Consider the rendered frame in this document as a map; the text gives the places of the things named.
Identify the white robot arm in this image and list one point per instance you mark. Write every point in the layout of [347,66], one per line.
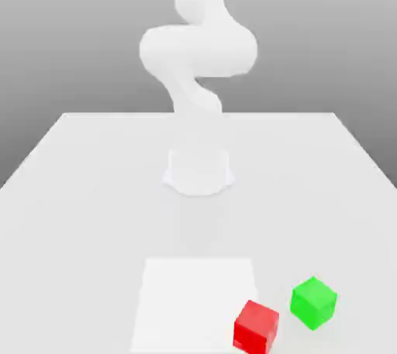
[198,50]

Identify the small red cube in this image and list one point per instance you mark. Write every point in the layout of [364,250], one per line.
[255,327]

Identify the small green cube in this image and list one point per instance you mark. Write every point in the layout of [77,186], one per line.
[313,303]

